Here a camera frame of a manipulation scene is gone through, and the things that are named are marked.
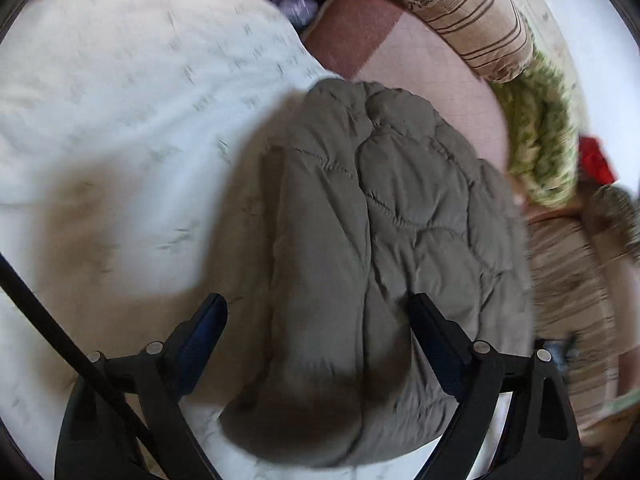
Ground white leaf print duvet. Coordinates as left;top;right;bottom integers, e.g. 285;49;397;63
0;0;346;480

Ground green patterned blanket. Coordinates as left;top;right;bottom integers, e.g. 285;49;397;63
489;48;578;208

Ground black cable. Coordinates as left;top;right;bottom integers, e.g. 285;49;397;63
0;251;166;480

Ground grey quilted puffer jacket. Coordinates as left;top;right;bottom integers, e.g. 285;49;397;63
220;79;534;468

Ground grey checkered cloth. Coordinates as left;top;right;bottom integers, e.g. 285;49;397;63
589;184;639;262

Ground red cloth item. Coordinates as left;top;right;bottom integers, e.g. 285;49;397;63
579;136;617;185

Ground striped floral pillow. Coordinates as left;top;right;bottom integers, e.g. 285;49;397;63
395;0;534;84

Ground pink quilted mattress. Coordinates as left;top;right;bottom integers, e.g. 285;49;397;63
304;0;509;172

